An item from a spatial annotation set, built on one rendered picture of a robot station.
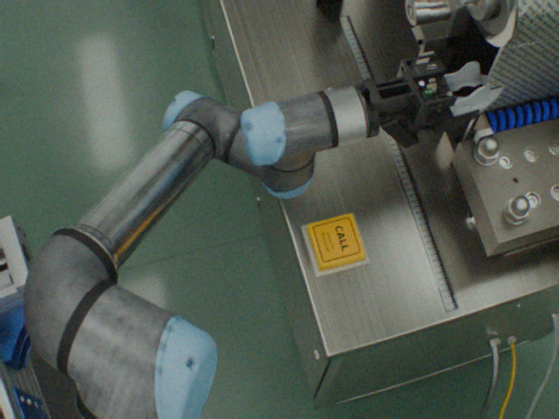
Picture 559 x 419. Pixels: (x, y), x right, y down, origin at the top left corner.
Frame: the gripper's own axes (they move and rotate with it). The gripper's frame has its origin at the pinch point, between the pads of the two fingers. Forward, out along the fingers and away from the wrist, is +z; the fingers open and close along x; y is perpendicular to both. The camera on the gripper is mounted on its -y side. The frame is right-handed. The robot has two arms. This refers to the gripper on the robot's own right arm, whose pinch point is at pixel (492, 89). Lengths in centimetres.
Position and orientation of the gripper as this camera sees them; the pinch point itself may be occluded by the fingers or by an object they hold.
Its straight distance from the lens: 107.3
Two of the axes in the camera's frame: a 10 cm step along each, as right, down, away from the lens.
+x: -2.7, -9.0, 3.5
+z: 9.6, -2.5, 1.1
